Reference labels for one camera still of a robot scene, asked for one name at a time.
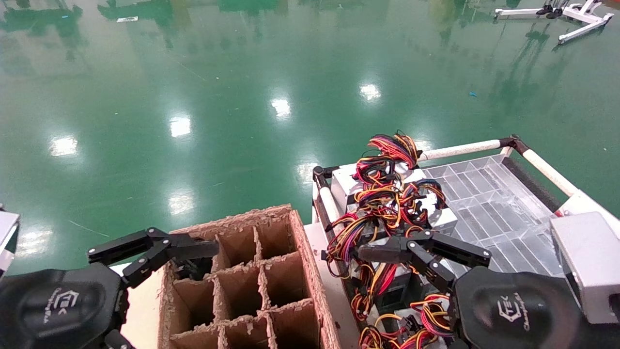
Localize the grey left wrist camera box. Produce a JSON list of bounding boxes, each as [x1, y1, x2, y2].
[[0, 209, 21, 278]]

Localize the black foam edge strip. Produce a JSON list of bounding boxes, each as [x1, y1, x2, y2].
[[501, 158, 558, 214]]

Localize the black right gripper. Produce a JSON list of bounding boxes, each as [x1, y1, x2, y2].
[[357, 230, 589, 349]]

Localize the power supply with black cables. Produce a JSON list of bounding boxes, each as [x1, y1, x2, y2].
[[409, 178, 458, 234]]

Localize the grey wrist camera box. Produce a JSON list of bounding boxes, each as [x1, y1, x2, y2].
[[550, 212, 620, 324], [0, 209, 21, 278]]

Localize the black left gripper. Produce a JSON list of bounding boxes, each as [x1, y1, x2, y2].
[[0, 228, 219, 349]]

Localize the white sign with red stripe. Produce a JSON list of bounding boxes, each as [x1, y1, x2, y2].
[[557, 191, 605, 218]]

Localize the brown cardboard divider box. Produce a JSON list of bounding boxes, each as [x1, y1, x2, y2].
[[157, 204, 342, 349]]

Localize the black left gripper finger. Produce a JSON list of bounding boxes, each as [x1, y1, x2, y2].
[[173, 258, 215, 282]]

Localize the white metal stand base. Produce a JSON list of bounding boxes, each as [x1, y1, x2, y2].
[[494, 0, 615, 45]]

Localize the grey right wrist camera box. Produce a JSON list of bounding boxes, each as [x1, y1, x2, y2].
[[550, 212, 620, 324]]

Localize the white pipe cart frame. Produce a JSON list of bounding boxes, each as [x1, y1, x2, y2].
[[312, 135, 579, 243]]

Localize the clear plastic compartment tray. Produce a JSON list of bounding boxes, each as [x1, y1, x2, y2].
[[424, 154, 565, 279]]

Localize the silver power supply, coloured wires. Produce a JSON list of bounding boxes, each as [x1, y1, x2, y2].
[[325, 187, 417, 278], [358, 293, 453, 349], [367, 132, 428, 182], [332, 156, 403, 214], [351, 262, 413, 320]]

